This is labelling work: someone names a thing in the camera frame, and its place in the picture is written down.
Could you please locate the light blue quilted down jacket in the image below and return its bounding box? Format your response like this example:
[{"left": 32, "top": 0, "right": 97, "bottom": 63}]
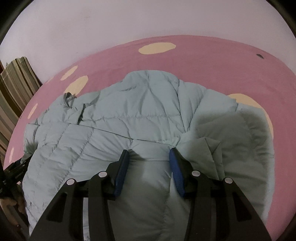
[{"left": 23, "top": 70, "right": 274, "bottom": 240}]

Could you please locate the person's left hand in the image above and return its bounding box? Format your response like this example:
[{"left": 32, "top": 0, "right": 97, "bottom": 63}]
[{"left": 1, "top": 196, "right": 26, "bottom": 226}]

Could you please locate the pink blanket with cream dots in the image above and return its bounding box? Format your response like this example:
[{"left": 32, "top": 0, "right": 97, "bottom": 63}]
[{"left": 4, "top": 36, "right": 295, "bottom": 240}]

